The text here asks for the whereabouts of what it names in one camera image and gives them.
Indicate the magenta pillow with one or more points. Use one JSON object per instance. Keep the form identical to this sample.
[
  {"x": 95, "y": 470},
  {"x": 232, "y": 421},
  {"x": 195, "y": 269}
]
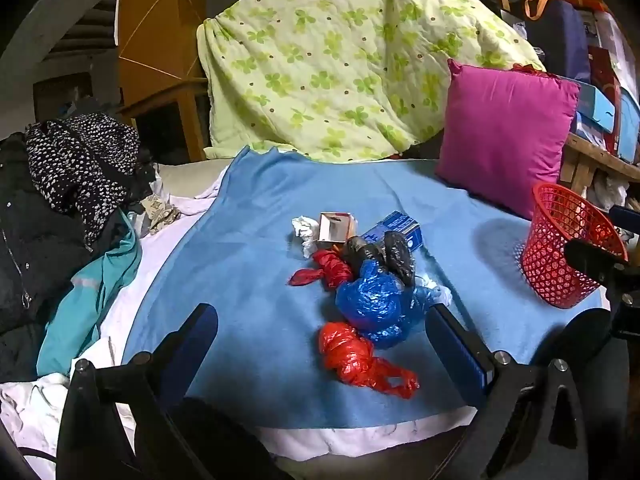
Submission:
[{"x": 505, "y": 135}]

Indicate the green floral quilt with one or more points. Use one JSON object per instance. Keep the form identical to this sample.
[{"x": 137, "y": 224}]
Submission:
[{"x": 325, "y": 60}]

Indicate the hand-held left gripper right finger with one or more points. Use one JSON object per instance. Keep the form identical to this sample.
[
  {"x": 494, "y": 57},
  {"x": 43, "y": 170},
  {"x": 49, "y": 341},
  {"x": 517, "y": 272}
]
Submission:
[{"x": 457, "y": 355}]

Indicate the small blue box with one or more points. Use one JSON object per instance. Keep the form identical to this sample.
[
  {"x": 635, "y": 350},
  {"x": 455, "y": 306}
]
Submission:
[{"x": 400, "y": 222}]

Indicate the black white-dotted garment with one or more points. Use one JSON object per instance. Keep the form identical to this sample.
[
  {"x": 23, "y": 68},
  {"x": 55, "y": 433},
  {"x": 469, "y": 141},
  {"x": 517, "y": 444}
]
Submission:
[{"x": 75, "y": 160}]

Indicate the black plastic bag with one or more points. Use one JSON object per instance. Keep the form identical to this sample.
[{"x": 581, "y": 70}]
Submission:
[{"x": 397, "y": 255}]

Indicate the wooden bench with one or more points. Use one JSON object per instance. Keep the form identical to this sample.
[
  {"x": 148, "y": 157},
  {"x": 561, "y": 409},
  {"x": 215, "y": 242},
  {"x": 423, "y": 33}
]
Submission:
[{"x": 580, "y": 150}]

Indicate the tall light blue box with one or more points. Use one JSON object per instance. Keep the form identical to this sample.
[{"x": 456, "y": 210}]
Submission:
[{"x": 630, "y": 125}]

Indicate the teal cardboard box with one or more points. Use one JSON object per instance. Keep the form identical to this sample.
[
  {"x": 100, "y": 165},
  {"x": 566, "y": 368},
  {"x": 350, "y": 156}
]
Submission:
[{"x": 595, "y": 105}]

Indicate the blue plastic bag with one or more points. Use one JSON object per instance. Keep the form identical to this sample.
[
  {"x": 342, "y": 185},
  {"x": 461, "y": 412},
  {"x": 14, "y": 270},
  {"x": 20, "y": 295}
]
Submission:
[{"x": 375, "y": 305}]

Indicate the beige cushion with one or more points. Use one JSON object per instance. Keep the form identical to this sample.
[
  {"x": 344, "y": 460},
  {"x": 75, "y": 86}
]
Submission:
[{"x": 190, "y": 175}]

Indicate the small cardboard box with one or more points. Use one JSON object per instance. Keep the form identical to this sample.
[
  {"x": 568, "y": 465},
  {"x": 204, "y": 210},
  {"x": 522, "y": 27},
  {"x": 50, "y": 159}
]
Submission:
[{"x": 332, "y": 230}]

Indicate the white bed sheet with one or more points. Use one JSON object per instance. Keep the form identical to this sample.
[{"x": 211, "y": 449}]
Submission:
[{"x": 167, "y": 235}]

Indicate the red plastic bag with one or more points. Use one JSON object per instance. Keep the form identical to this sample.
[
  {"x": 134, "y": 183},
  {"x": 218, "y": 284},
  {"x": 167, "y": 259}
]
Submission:
[{"x": 350, "y": 355}]

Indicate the wooden stand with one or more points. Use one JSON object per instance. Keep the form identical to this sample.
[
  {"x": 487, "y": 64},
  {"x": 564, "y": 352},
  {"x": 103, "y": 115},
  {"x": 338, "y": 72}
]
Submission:
[{"x": 190, "y": 110}]

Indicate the blue blanket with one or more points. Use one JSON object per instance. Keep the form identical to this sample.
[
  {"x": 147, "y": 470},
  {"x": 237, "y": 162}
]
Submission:
[{"x": 260, "y": 270}]

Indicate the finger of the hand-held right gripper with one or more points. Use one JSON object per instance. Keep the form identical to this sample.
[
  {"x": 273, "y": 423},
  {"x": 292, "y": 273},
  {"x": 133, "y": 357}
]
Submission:
[
  {"x": 595, "y": 260},
  {"x": 625, "y": 217}
]

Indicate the tall red box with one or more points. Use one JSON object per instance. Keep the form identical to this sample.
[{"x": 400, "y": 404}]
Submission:
[{"x": 605, "y": 85}]

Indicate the teal garment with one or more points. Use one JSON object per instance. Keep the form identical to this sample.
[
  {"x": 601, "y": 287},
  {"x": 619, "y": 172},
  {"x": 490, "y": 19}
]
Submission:
[{"x": 85, "y": 300}]

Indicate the red satin ribbon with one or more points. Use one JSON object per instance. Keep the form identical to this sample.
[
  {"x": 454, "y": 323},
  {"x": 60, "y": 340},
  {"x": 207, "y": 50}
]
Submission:
[{"x": 330, "y": 265}]

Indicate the beige patterned cloth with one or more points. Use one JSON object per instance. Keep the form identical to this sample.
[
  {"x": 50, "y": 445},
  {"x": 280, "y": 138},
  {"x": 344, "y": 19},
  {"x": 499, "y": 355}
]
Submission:
[{"x": 157, "y": 212}]

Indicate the black jacket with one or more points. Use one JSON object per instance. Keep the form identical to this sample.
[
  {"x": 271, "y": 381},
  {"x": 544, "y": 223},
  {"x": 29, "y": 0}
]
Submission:
[{"x": 35, "y": 260}]

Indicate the white plastic bag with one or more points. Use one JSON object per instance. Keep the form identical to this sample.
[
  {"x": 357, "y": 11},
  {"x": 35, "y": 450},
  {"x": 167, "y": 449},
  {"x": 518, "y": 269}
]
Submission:
[{"x": 607, "y": 192}]

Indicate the shiny red bag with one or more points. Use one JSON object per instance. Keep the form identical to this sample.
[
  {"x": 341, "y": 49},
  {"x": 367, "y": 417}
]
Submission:
[{"x": 532, "y": 70}]

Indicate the red mesh basket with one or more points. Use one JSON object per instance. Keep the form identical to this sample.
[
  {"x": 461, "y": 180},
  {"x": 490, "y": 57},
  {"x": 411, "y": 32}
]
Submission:
[{"x": 545, "y": 260}]

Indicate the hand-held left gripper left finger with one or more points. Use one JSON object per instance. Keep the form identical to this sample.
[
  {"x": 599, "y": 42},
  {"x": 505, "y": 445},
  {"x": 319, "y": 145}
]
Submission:
[{"x": 197, "y": 340}]

